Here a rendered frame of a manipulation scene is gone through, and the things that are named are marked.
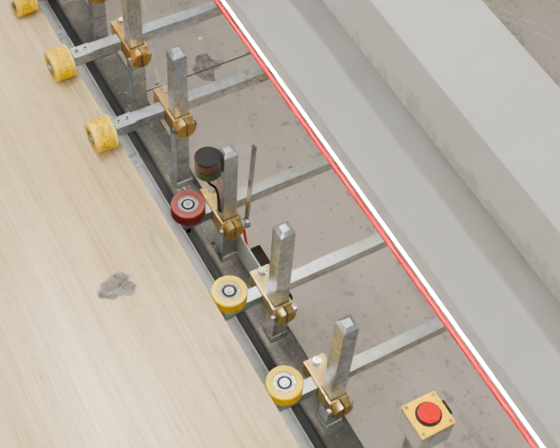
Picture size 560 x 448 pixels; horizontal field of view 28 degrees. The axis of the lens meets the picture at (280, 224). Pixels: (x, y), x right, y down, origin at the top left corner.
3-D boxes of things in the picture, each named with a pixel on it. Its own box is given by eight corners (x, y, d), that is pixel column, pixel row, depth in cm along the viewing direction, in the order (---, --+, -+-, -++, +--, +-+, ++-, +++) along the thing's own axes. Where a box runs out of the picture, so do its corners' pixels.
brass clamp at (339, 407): (323, 362, 247) (324, 350, 243) (354, 411, 240) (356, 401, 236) (299, 373, 245) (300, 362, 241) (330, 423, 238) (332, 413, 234)
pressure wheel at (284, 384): (268, 385, 243) (270, 360, 234) (303, 393, 242) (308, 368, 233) (259, 417, 238) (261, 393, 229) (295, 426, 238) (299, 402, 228)
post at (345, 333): (329, 418, 254) (350, 312, 215) (337, 430, 253) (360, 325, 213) (316, 424, 253) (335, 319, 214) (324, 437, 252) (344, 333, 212)
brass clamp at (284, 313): (269, 274, 258) (270, 262, 254) (298, 319, 251) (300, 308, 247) (245, 284, 256) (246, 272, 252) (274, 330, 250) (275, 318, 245)
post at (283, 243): (276, 333, 267) (287, 218, 227) (284, 344, 265) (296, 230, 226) (263, 339, 266) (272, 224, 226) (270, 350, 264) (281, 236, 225)
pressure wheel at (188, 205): (196, 212, 268) (196, 183, 259) (211, 236, 264) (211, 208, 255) (166, 224, 266) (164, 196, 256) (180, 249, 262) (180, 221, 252)
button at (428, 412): (431, 401, 196) (432, 397, 195) (444, 420, 194) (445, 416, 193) (412, 411, 195) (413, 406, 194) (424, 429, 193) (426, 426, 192)
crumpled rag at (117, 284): (130, 268, 246) (129, 262, 244) (140, 292, 242) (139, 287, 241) (92, 279, 244) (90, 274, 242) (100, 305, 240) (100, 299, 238)
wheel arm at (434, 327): (437, 322, 254) (440, 312, 250) (445, 333, 252) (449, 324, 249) (269, 402, 240) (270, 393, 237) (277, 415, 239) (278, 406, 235)
